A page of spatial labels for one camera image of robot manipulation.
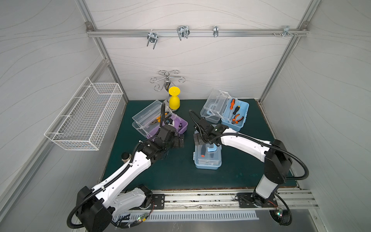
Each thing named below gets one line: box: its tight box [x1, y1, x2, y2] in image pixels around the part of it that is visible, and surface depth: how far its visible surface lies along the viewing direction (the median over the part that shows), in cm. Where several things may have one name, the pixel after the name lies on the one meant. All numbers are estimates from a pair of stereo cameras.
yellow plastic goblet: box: [168, 86, 181, 111], surface depth 95 cm
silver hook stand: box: [149, 69, 186, 92], surface depth 97 cm
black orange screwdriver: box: [200, 144, 207, 158], surface depth 83 cm
